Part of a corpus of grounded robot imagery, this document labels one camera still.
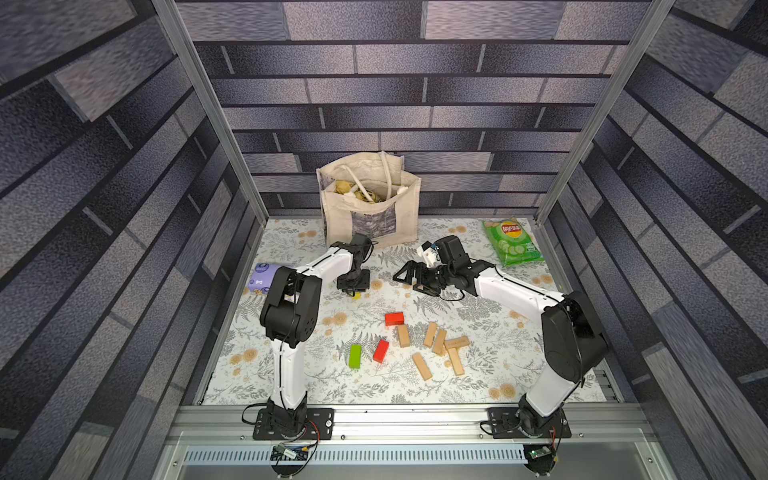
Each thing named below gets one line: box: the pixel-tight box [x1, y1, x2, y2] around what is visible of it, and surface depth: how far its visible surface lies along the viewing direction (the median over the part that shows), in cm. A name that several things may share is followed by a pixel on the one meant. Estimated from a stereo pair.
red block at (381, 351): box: [373, 339, 389, 364], surface depth 87 cm
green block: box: [349, 344, 363, 369], surface depth 85 cm
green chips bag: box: [482, 218, 545, 267], surface depth 106 cm
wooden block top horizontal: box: [443, 335, 470, 349], surface depth 89 cm
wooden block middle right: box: [433, 328, 447, 356], surface depth 89 cm
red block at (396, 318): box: [385, 312, 405, 326], surface depth 94 cm
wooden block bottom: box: [412, 353, 433, 381], surface depth 85 cm
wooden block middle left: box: [424, 322, 438, 347], surface depth 90 cm
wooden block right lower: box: [448, 347, 465, 376], surface depth 85 cm
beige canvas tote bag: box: [316, 150, 421, 248], surface depth 99 cm
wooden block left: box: [398, 324, 411, 348], surface depth 89 cm
